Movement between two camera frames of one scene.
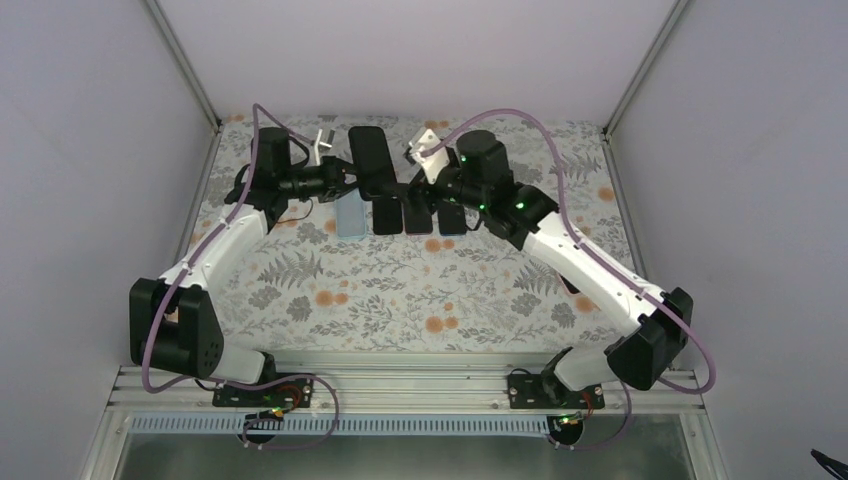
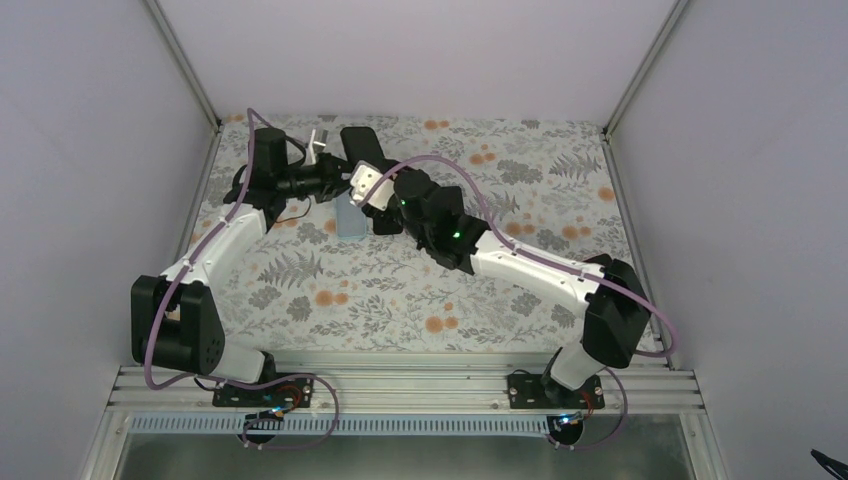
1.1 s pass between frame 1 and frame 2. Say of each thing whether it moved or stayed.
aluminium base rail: stayed
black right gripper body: moved
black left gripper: stayed
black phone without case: moved
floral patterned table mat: stayed
